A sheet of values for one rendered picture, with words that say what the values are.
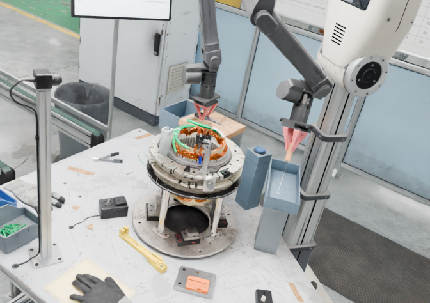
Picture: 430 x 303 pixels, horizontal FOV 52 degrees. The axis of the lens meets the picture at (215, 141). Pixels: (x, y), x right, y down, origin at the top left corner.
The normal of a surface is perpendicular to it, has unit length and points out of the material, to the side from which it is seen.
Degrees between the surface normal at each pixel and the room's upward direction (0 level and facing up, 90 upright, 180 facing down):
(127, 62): 90
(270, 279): 0
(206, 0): 91
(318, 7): 90
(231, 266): 0
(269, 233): 90
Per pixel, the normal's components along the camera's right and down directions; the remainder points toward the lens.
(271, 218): -0.18, 0.44
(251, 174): -0.80, 0.16
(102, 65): -0.56, 0.31
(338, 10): -0.93, 0.01
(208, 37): 0.26, 0.39
